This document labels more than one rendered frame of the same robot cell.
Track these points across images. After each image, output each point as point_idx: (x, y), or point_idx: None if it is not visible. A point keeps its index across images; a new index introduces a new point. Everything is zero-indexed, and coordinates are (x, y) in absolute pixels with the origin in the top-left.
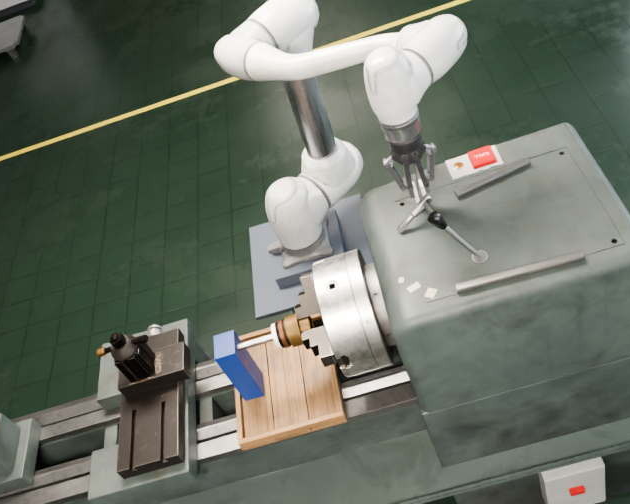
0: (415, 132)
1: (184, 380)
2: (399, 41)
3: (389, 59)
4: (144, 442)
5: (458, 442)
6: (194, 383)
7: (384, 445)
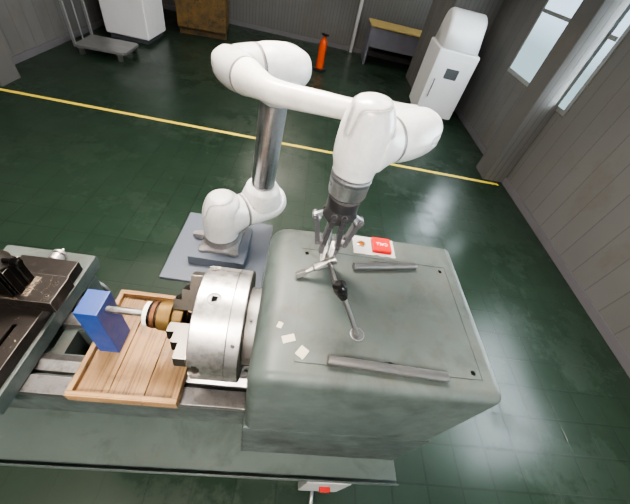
0: (359, 199)
1: None
2: None
3: (383, 105)
4: None
5: (261, 444)
6: (67, 313)
7: None
